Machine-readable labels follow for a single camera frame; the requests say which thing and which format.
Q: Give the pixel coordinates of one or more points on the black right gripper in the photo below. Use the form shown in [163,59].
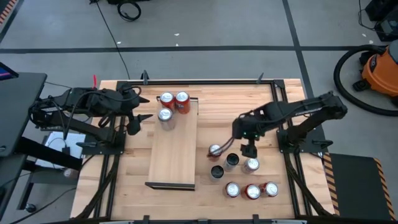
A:
[248,126]

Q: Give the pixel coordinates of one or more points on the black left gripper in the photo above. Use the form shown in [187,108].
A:
[129,102]

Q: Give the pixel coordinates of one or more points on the silver soda can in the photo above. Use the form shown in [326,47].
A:
[252,164]
[165,114]

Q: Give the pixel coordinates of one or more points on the red soda can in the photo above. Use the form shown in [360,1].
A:
[167,97]
[252,191]
[270,188]
[182,97]
[232,189]
[213,150]

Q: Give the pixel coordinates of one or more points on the tall Celsius can black lid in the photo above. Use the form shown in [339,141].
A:
[232,159]
[217,171]

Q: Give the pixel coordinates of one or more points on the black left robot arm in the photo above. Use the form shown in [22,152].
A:
[90,101]

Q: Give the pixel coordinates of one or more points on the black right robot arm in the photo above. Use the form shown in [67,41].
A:
[298,109]

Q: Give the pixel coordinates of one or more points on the red ribbon tag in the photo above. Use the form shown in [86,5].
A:
[94,81]

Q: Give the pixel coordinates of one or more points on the white box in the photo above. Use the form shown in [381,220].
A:
[73,141]

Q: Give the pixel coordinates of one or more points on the orange shop vacuum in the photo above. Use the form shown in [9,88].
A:
[337,74]
[382,71]

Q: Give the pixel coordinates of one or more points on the black desk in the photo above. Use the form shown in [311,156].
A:
[18,109]

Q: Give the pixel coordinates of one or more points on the black mat hazard stripes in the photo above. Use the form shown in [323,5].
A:
[354,186]

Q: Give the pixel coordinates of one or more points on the computer screen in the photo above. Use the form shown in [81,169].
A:
[5,74]

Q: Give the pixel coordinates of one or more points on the black equipment case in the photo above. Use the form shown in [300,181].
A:
[388,28]

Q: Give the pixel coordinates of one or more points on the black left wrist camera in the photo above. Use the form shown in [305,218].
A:
[133,127]

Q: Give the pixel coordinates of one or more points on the black metal table frame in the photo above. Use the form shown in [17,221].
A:
[202,82]

